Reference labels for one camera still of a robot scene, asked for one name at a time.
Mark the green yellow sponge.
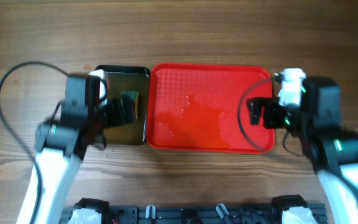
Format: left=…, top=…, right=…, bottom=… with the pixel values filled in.
left=121, top=91, right=139, bottom=123

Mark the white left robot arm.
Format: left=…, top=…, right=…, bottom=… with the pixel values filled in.
left=16, top=101, right=112, bottom=223

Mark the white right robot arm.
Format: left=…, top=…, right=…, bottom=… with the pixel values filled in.
left=239, top=68, right=358, bottom=223

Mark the red plastic tray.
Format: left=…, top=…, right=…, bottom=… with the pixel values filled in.
left=145, top=63, right=275, bottom=154

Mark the black water basin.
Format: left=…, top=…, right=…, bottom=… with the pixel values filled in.
left=95, top=65, right=150, bottom=146

